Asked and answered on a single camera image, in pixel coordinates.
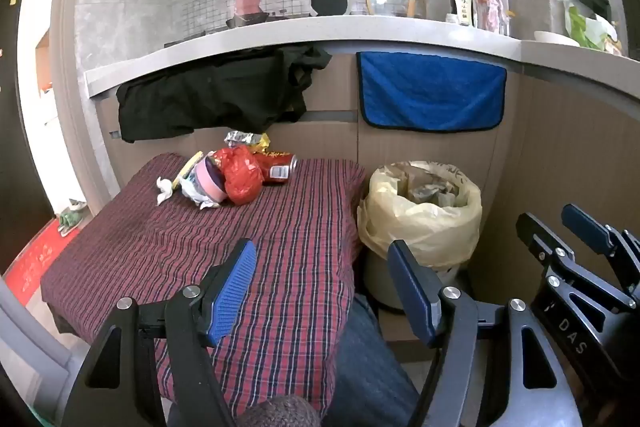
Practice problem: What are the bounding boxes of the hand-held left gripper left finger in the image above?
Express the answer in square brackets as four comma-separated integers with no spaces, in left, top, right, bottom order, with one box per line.
[62,238,258,427]

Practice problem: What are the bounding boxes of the person's jeans leg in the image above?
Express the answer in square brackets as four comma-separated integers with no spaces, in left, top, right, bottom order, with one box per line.
[320,297,421,427]

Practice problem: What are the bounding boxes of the brown kitchen cabinet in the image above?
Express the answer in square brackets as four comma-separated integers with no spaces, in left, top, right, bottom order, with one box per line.
[97,52,640,358]

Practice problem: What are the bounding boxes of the grey chair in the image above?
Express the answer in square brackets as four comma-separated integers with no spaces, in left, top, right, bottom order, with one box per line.
[0,277,88,408]

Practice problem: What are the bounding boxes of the black hanging cloth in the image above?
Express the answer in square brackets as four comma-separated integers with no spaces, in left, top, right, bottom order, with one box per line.
[116,44,333,144]

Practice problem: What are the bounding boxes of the brown knitted cloth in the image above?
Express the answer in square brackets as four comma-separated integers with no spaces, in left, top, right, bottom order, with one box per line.
[240,394,321,427]

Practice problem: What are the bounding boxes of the dark wooden door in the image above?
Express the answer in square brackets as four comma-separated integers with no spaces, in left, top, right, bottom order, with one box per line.
[0,0,56,268]

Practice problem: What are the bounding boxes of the white bowl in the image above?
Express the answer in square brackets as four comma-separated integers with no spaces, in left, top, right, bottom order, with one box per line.
[534,30,578,48]

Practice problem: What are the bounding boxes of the red doormat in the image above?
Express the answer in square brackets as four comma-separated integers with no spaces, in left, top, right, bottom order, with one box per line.
[2,218,81,295]

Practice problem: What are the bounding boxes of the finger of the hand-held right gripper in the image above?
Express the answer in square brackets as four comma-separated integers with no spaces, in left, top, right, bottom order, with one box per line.
[561,203,640,295]
[516,212,628,313]

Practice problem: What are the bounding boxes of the bag of green vegetables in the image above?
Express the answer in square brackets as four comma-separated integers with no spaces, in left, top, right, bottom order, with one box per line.
[565,6,626,55]

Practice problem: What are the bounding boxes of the red plastic bag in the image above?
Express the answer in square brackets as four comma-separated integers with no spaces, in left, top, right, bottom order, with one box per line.
[209,145,264,206]

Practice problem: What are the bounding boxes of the white tissue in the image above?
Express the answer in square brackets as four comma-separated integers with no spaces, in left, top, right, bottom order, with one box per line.
[156,177,176,206]

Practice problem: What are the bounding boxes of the red drink can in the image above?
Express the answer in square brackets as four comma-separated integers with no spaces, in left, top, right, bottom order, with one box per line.
[255,151,298,185]

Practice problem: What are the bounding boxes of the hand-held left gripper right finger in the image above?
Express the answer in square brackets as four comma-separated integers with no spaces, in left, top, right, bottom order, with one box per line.
[387,239,583,427]

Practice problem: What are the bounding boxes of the blue towel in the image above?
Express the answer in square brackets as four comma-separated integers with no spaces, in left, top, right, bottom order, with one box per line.
[356,51,508,131]

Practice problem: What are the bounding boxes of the silver and yellow foil packet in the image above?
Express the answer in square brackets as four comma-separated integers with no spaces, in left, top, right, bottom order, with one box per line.
[223,131,271,154]

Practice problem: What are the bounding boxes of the green slippers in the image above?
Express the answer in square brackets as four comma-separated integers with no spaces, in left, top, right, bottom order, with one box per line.
[57,202,87,235]

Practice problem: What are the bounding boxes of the red plaid cloth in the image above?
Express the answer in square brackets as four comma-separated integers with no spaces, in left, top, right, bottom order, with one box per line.
[40,152,368,418]

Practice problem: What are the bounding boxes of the pink wrapped bottle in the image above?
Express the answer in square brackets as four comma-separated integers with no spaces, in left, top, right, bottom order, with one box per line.
[475,0,503,32]

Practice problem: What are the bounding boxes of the white printed snack packet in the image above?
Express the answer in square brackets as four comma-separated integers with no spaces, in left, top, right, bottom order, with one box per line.
[172,151,221,210]

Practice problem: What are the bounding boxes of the clear labelled bottle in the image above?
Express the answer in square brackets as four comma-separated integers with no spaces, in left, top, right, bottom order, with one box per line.
[447,0,475,28]

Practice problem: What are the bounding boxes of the white trash bin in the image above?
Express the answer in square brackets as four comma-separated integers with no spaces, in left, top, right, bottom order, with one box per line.
[362,252,463,310]

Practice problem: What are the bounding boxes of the white kitchen counter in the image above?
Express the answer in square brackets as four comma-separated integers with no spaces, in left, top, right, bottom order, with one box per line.
[84,14,640,100]

